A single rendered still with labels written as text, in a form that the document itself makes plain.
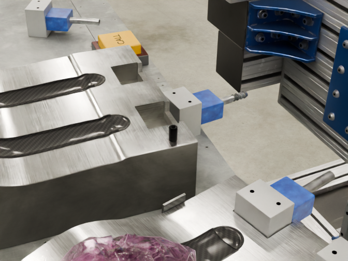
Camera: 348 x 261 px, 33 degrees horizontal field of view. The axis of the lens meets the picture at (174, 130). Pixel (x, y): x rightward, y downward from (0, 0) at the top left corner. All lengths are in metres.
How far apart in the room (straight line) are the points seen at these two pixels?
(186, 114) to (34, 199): 0.26
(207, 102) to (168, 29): 2.19
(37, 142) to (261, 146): 1.55
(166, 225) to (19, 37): 0.61
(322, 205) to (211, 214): 1.04
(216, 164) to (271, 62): 0.36
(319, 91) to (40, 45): 0.50
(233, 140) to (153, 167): 1.54
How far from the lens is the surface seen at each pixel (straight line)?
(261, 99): 2.46
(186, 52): 2.79
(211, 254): 0.59
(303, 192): 0.65
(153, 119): 0.75
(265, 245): 0.60
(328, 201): 1.67
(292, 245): 0.61
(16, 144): 0.70
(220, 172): 0.77
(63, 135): 0.70
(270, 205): 0.60
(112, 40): 1.01
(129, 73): 0.83
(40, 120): 0.72
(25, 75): 0.82
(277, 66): 1.10
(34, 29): 1.12
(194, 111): 0.80
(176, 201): 0.63
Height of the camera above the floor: 1.28
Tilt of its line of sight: 35 degrees down
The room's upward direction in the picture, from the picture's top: 1 degrees clockwise
